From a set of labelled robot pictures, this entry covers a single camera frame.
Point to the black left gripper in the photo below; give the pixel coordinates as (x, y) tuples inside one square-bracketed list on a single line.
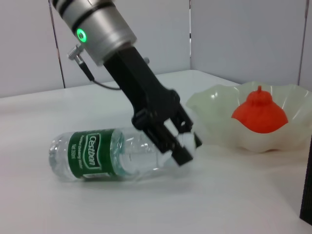
[(141, 83)]

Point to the orange fruit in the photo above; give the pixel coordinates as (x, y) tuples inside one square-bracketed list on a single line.
[(260, 114)]

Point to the clear green-label water bottle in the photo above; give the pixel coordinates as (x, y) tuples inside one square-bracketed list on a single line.
[(85, 153)]

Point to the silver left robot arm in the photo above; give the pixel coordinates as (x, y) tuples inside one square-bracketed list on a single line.
[(102, 26)]

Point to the green glass fruit plate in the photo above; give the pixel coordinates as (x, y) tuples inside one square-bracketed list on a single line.
[(214, 117)]

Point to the black mesh pen holder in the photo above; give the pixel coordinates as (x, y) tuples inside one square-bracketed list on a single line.
[(307, 182)]

